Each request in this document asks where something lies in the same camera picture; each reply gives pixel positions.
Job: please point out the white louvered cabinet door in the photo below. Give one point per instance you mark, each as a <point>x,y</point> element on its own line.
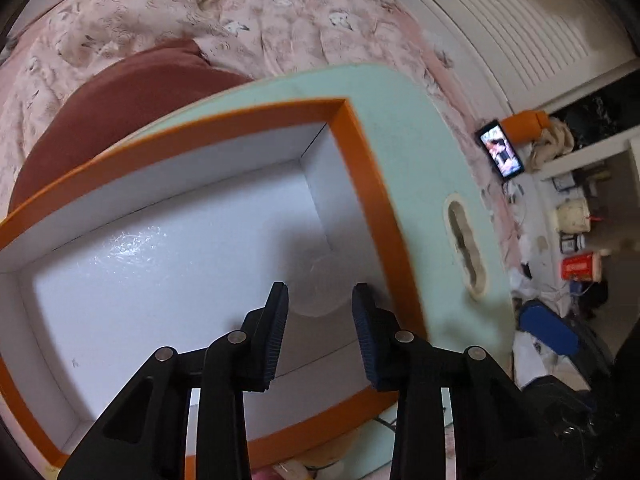
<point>525,25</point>

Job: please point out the red white packet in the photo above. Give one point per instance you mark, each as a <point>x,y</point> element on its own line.
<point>580,266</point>

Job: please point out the pink bed sheet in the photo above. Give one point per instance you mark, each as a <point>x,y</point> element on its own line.
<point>462,120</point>

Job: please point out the smartphone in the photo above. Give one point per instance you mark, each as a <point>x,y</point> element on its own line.
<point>500,150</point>

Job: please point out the blue flat object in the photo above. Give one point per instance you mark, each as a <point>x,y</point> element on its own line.
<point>545,325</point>

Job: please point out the red-brown pillow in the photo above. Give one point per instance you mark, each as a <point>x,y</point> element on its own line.
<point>125,90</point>

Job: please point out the dark bag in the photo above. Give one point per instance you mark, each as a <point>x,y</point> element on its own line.
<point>575,410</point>

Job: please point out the orange cardboard box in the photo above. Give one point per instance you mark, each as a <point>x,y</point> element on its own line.
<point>175,270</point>

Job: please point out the cream cloth bundle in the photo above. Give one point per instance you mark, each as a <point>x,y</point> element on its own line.
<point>552,142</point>

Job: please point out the clear plastic item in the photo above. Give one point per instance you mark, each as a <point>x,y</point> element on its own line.
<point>320,285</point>

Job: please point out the mint green lap table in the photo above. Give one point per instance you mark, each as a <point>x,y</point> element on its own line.
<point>410,125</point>

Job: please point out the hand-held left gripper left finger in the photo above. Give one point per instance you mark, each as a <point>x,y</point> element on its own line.
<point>275,340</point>

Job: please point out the orange bag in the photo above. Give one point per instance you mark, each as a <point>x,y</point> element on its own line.
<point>525,125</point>

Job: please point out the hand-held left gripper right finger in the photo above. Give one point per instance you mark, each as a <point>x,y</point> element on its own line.
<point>365,340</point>

